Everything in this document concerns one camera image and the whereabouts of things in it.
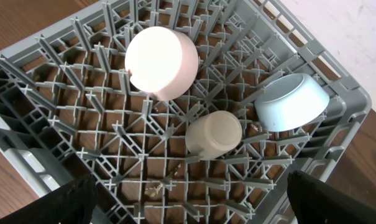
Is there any grey plastic dish rack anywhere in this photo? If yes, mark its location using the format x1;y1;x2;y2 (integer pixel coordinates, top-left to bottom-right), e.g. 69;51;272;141
0;1;371;223

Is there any pink bowl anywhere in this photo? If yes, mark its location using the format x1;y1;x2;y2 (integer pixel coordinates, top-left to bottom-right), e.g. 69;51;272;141
124;26;199;101

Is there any white plastic cup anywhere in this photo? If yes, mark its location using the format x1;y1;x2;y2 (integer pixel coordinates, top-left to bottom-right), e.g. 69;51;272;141
185;111;242;160

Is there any light blue bowl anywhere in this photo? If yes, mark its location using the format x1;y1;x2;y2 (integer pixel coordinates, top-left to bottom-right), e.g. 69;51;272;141
254;73;329;132

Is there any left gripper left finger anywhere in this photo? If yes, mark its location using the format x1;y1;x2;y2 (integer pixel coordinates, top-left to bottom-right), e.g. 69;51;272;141
0;175;98;224

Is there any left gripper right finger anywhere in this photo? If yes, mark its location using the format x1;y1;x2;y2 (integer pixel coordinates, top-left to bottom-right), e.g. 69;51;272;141
287;170;376;224

